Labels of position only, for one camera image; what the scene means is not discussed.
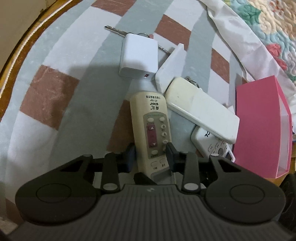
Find white TCL remote control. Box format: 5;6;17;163
191;126;235;163

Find cream remote with red buttons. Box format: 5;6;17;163
130;91;174;184

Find white remote control back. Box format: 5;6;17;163
165;77;240;144

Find white adapter block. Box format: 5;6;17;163
155;43;187;94

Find white square charger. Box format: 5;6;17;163
118;33;159;81

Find silver keys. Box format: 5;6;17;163
104;26;199;88

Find striped grey brown rug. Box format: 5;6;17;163
1;1;247;211

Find pink cardboard box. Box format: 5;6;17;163
233;76;292;178

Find floral quilted bedspread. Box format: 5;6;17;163
224;0;295;83

